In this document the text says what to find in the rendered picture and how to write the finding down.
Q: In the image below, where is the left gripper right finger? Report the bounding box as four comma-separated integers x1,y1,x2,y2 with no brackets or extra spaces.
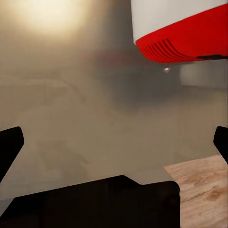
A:
213,126,228,162

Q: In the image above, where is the radio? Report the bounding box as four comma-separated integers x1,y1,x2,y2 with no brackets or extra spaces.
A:
131,0,228,63

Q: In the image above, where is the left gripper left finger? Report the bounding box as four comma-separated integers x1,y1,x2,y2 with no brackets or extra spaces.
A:
0,126,24,183

